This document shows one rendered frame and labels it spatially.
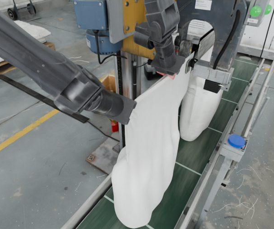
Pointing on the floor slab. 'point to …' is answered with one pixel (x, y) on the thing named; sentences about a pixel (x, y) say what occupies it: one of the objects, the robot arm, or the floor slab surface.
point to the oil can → (114, 126)
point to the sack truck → (13, 14)
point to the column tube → (128, 79)
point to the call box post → (214, 191)
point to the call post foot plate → (195, 225)
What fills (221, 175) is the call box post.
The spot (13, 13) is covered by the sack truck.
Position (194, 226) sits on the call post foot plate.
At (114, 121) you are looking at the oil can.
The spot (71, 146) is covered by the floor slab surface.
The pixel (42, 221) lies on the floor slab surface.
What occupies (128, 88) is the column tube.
